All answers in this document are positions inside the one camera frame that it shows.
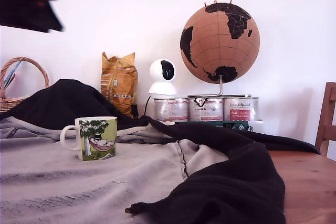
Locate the green illustrated coffee mug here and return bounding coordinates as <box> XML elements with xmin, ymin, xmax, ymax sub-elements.
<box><xmin>59</xmin><ymin>115</ymin><xmax>118</xmax><ymax>162</ymax></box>

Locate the orange paper bag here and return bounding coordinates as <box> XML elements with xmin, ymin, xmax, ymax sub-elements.
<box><xmin>100</xmin><ymin>51</ymin><xmax>139</xmax><ymax>119</ymax></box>

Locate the silver tin with red label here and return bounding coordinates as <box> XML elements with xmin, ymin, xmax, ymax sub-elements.
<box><xmin>223</xmin><ymin>96</ymin><xmax>260</xmax><ymax>122</ymax></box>
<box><xmin>153</xmin><ymin>97</ymin><xmax>190</xmax><ymax>123</ymax></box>

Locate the cork globe on metal stand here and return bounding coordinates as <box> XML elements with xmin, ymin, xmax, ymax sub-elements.
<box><xmin>180</xmin><ymin>2</ymin><xmax>261</xmax><ymax>99</ymax></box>

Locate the silver tin with black logo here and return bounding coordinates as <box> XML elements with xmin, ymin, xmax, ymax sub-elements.
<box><xmin>188</xmin><ymin>96</ymin><xmax>225</xmax><ymax>123</ymax></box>

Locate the dark green box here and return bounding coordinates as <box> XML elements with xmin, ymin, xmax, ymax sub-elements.
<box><xmin>173</xmin><ymin>119</ymin><xmax>250</xmax><ymax>133</ymax></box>

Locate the grey and black fleece garment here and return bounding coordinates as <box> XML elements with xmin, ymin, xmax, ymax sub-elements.
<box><xmin>0</xmin><ymin>78</ymin><xmax>322</xmax><ymax>224</ymax></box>

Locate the wooden chair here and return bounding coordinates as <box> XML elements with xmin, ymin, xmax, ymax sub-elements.
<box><xmin>314</xmin><ymin>81</ymin><xmax>336</xmax><ymax>159</ymax></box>

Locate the wicker basket with handle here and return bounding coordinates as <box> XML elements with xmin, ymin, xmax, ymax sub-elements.
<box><xmin>0</xmin><ymin>56</ymin><xmax>50</xmax><ymax>114</ymax></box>

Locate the white dome security camera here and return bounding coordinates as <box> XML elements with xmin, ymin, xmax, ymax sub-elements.
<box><xmin>148</xmin><ymin>58</ymin><xmax>178</xmax><ymax>100</ymax></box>

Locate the black power cable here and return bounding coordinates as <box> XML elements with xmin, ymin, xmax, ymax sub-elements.
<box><xmin>143</xmin><ymin>95</ymin><xmax>153</xmax><ymax>118</ymax></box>

